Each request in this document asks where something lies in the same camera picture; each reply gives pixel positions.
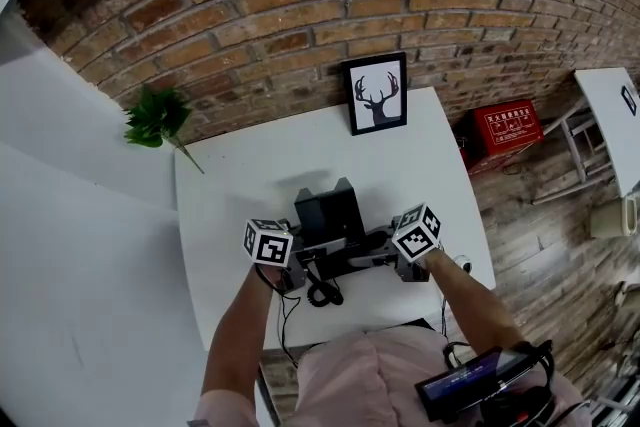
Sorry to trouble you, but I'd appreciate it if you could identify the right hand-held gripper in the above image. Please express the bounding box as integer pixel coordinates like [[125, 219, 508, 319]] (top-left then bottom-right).
[[349, 202, 445, 285]]

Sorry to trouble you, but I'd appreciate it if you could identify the person's left forearm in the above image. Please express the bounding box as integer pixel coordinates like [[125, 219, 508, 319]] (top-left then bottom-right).
[[199, 262, 275, 419]]

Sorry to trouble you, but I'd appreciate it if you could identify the red fire extinguisher box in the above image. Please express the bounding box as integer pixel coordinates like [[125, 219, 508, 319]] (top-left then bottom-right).
[[462, 99, 545, 176]]

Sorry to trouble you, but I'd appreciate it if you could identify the black box device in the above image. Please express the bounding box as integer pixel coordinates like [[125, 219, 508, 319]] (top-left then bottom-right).
[[293, 177, 369, 284]]

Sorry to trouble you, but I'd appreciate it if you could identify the person's right forearm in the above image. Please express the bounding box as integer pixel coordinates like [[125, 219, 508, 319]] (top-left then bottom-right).
[[424, 247, 531, 356]]

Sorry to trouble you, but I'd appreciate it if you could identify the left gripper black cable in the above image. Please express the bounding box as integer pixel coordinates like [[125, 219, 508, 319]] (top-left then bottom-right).
[[254, 264, 304, 369]]

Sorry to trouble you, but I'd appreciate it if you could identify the black framed deer picture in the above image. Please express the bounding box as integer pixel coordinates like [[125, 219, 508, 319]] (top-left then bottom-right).
[[341, 50, 409, 137]]

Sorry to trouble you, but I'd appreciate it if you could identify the white desk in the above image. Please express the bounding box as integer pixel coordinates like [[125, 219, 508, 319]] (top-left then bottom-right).
[[173, 86, 497, 351]]

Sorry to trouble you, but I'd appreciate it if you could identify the green plant sprig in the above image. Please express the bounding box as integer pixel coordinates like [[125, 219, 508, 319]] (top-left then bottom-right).
[[123, 84, 206, 175]]

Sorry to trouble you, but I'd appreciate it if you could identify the person's pink shirt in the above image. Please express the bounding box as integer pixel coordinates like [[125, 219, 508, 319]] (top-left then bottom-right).
[[187, 327, 596, 427]]

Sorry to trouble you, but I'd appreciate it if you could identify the white table with slanted legs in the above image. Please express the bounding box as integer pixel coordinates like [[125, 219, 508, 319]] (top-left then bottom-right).
[[532, 67, 640, 206]]

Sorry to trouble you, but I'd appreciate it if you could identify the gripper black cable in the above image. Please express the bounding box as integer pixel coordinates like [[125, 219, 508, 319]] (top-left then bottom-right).
[[438, 292, 451, 346], [254, 264, 304, 369]]

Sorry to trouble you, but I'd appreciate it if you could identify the cream plastic chair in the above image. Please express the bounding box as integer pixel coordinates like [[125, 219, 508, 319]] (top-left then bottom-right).
[[589, 192, 640, 240]]

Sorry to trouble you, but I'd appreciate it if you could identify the black and white label card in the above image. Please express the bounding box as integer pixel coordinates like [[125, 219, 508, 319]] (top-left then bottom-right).
[[620, 84, 640, 116]]

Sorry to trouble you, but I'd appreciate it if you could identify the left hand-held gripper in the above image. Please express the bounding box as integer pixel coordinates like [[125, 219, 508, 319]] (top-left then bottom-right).
[[243, 217, 351, 294]]

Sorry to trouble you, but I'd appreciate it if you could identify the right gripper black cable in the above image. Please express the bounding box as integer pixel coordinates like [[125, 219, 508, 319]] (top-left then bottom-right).
[[438, 292, 451, 346]]

